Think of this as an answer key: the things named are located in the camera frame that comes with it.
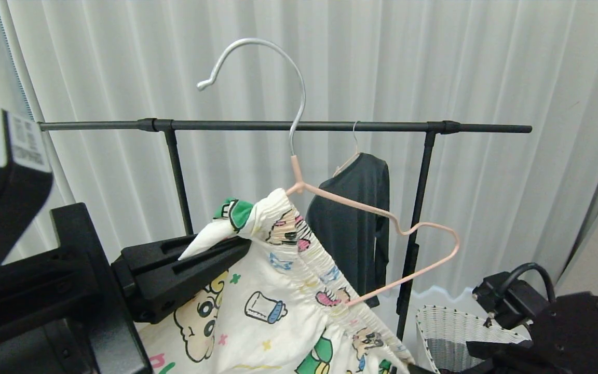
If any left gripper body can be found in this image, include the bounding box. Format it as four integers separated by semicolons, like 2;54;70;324
0;203;152;374

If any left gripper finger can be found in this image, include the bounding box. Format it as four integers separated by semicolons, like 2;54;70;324
123;239;253;324
111;235;198;284

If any cream printed garment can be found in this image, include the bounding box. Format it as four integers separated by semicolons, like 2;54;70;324
138;188;417;374

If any dark grey long-sleeved shirt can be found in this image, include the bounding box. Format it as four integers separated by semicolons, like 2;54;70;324
305;152;391;308

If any pink clothes hanger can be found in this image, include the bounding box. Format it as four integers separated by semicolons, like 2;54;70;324
333;122;363;178
197;38;460;307

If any black clothes rack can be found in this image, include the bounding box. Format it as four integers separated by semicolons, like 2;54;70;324
38;118;533;341

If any white laundry basket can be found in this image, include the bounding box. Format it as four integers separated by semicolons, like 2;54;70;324
416;305;532;374

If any white curtain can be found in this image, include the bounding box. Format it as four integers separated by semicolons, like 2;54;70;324
0;0;598;312

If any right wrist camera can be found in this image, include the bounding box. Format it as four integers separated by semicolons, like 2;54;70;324
472;271;539;331

